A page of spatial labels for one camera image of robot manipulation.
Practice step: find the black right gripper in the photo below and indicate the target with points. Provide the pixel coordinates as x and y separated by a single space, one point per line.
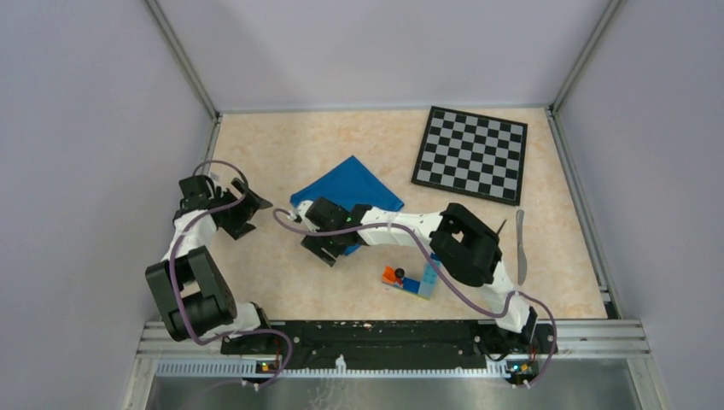
316 245

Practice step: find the colourful toy brick assembly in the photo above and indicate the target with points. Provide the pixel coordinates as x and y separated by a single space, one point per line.
422 287

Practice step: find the silver metal knife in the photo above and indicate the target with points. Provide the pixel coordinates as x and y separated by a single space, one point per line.
522 261

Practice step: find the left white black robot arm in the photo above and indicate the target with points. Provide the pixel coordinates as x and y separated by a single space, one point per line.
187 272

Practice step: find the aluminium frame rail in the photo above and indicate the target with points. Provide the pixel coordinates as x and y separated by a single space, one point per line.
585 341

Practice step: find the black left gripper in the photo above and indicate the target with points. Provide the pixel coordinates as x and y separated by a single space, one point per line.
246 208

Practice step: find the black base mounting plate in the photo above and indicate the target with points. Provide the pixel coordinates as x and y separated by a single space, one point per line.
390 345

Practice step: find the blue cloth napkin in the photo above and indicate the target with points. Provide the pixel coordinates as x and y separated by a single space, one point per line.
347 185

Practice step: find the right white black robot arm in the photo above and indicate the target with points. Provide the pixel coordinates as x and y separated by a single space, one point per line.
465 246

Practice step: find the black white checkerboard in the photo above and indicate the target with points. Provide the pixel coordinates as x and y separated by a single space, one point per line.
472 155

